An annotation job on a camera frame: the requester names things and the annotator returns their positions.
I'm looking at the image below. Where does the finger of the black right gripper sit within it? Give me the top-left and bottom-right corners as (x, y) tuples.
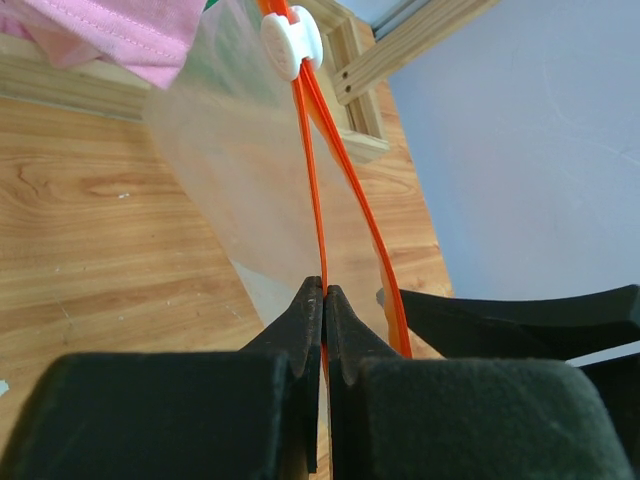
(401, 285), (639, 360)

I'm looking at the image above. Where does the clear zip top bag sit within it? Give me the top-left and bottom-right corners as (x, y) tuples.
(143, 1), (411, 355)

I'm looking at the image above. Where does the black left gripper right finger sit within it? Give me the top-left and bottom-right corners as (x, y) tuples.
(325, 286), (635, 479)

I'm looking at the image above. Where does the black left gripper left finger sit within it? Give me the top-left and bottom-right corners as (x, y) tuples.
(1, 277), (323, 479)

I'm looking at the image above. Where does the wooden clothes rack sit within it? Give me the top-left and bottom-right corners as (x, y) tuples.
(1, 0), (495, 164)

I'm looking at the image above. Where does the pink shirt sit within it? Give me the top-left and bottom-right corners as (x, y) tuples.
(1, 0), (206, 88)

